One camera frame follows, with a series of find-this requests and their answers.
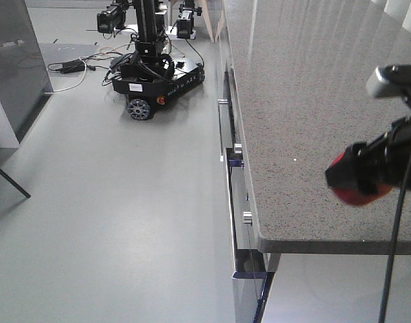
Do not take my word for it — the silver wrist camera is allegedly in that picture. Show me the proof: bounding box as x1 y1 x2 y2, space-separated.
366 67 403 98

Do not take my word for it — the black mobile robot with mast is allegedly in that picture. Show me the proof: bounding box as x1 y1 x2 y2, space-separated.
97 1 205 120

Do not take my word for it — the black power adapter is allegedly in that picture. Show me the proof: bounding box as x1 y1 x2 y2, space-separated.
60 59 85 74

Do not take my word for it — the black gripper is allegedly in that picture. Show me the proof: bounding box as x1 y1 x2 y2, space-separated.
325 117 411 195

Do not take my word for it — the red yellow apple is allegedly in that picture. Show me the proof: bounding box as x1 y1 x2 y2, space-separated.
329 151 394 207

